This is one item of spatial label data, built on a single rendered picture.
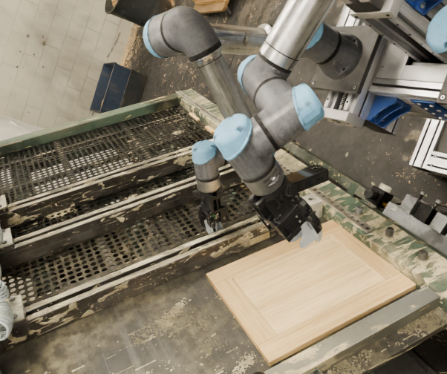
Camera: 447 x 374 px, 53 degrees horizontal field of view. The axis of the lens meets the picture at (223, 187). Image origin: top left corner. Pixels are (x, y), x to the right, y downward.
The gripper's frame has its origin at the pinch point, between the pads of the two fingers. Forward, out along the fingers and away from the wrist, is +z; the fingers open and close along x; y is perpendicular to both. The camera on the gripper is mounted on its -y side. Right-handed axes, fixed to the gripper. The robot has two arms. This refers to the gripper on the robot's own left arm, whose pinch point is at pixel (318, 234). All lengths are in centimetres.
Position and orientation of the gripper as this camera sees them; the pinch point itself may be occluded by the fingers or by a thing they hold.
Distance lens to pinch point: 101.9
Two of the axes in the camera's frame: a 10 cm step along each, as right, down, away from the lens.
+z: 5.3, 6.4, 5.6
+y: -6.8, 7.1, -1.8
